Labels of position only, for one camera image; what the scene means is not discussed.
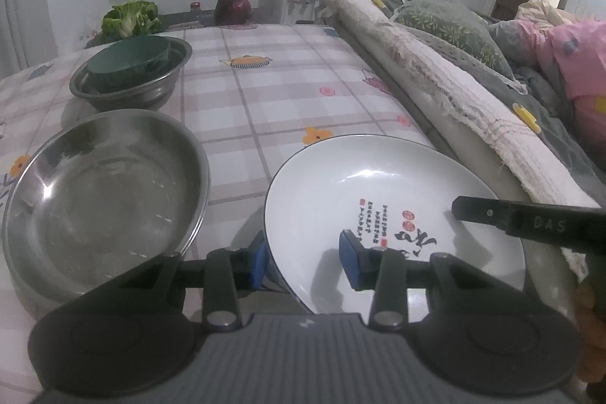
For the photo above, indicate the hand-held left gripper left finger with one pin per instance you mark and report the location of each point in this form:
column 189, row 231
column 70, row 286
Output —
column 258, row 264

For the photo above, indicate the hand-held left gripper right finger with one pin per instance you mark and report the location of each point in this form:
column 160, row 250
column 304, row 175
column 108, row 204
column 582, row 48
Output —
column 350, row 259

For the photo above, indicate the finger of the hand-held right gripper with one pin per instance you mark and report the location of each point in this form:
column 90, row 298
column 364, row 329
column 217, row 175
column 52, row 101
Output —
column 480, row 212

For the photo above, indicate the white printed plate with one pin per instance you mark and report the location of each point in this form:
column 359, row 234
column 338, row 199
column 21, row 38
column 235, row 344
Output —
column 341, row 186

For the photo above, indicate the wide steel basin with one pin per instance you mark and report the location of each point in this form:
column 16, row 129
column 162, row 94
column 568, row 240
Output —
column 109, row 191

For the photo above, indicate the deep steel bowl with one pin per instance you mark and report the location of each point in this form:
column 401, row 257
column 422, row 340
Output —
column 156, row 75

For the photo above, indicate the green ceramic bowl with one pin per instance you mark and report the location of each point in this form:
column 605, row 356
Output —
column 128, row 63

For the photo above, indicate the person's right hand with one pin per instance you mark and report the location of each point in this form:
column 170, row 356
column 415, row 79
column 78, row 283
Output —
column 589, row 300

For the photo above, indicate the grey quilt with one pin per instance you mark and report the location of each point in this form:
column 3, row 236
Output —
column 535, row 101

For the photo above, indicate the pink plaid tablecloth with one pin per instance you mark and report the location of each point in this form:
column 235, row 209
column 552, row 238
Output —
column 265, row 91

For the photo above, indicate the pink blanket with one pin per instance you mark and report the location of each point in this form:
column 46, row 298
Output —
column 577, row 53

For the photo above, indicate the green leaf-pattern pillow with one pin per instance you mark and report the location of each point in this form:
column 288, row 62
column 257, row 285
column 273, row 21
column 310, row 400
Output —
column 449, row 25

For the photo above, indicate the red cabbage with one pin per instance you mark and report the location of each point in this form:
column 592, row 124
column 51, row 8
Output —
column 234, row 9

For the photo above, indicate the dark low table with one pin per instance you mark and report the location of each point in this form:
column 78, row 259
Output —
column 182, row 18

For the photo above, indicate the green leafy lettuce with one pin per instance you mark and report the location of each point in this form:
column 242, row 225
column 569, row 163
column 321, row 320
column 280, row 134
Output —
column 130, row 18

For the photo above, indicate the white curtain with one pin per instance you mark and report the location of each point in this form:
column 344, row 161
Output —
column 21, row 1

